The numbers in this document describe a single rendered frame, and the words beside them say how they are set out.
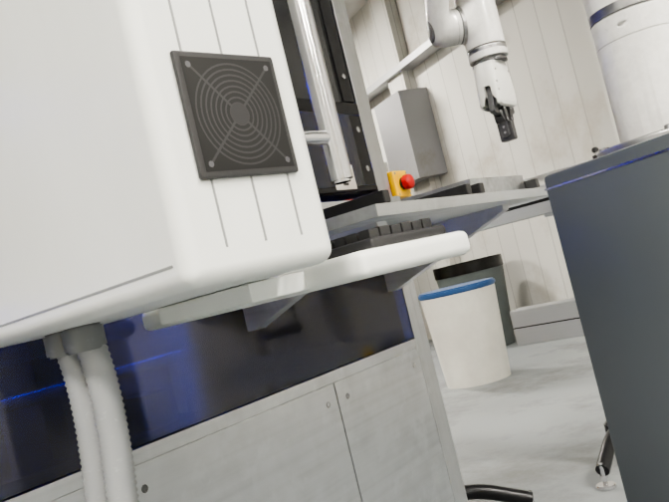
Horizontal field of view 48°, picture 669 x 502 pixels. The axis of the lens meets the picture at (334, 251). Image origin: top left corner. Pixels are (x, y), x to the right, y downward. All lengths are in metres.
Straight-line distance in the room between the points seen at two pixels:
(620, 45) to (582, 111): 4.45
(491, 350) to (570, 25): 2.36
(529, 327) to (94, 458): 1.87
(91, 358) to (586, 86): 4.87
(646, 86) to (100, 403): 0.81
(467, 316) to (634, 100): 3.47
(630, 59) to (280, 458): 0.91
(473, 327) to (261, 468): 3.20
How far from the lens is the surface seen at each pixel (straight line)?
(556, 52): 5.73
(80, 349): 0.91
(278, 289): 0.80
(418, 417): 1.85
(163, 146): 0.65
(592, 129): 5.51
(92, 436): 0.97
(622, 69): 1.12
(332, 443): 1.58
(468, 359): 4.54
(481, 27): 1.67
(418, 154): 6.86
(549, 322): 2.57
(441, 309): 4.51
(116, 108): 0.69
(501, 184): 1.59
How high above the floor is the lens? 0.78
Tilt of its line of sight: 3 degrees up
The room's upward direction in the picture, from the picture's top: 14 degrees counter-clockwise
